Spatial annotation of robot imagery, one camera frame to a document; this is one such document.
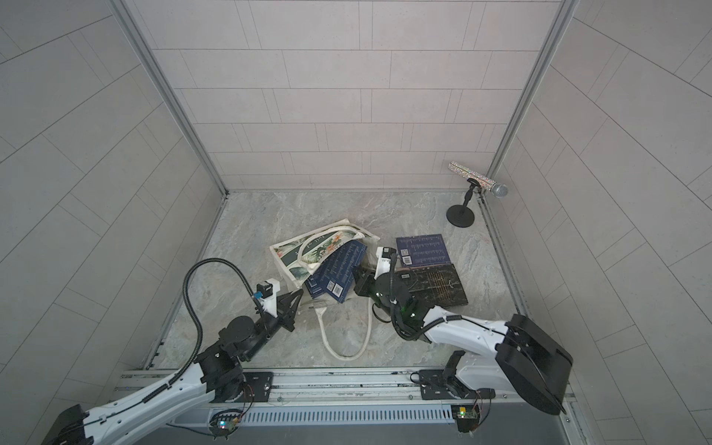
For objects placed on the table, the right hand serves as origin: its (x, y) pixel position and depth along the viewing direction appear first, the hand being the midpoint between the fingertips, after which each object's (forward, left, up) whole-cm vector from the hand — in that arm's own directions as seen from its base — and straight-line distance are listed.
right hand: (350, 271), depth 78 cm
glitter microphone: (+21, -48, +8) cm, 53 cm away
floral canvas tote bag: (+7, +11, +3) cm, 14 cm away
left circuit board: (-32, +31, -10) cm, 46 cm away
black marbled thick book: (0, -27, -11) cm, 29 cm away
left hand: (-5, +12, -1) cm, 13 cm away
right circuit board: (-34, -28, -16) cm, 46 cm away
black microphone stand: (+29, -43, -13) cm, 54 cm away
